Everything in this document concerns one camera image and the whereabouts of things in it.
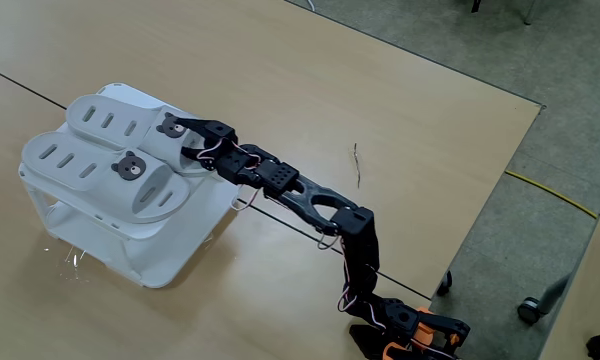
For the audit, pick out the white bear slipper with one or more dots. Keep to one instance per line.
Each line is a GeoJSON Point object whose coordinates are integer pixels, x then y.
{"type": "Point", "coordinates": [105, 192]}
{"type": "Point", "coordinates": [115, 137]}

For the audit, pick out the white open shelf box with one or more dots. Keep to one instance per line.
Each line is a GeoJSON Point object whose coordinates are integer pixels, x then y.
{"type": "Point", "coordinates": [180, 250]}

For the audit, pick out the black caster wheel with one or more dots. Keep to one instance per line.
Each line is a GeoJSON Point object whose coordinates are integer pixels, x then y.
{"type": "Point", "coordinates": [445, 284]}

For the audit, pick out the grey caster wheel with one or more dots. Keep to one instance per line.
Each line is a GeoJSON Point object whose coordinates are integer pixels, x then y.
{"type": "Point", "coordinates": [529, 310]}

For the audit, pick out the grey metal leg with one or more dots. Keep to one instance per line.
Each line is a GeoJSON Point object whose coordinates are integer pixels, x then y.
{"type": "Point", "coordinates": [530, 11]}

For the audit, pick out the grey chair leg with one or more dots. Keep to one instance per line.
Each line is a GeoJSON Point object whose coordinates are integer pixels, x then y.
{"type": "Point", "coordinates": [555, 295]}

